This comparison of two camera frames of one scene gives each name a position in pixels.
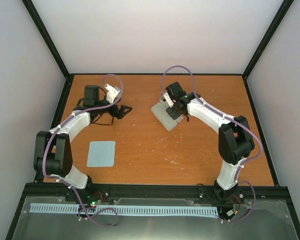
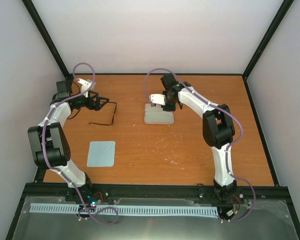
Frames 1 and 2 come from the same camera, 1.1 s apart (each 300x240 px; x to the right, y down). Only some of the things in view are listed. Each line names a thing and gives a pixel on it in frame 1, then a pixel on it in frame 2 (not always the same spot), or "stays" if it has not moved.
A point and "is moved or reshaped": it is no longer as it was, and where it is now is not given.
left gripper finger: x=122 y=111 → x=100 y=102
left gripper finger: x=125 y=109 → x=98 y=98
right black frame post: x=281 y=12 stays
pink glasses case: x=158 y=109 is moved or reshaped
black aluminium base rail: x=153 y=193 stays
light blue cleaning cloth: x=101 y=154 stays
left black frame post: x=46 y=37 stays
